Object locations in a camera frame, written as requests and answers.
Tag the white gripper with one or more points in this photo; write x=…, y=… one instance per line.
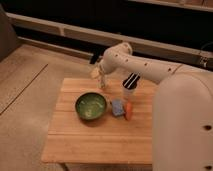
x=98, y=73

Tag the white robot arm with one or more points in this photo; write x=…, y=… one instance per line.
x=182, y=111

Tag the green ceramic bowl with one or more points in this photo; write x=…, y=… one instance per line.
x=90, y=106

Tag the blue sponge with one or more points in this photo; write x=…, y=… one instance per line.
x=117, y=107

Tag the orange carrot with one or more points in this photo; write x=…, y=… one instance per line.
x=128, y=110

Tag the wooden table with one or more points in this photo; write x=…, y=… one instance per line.
x=108, y=140

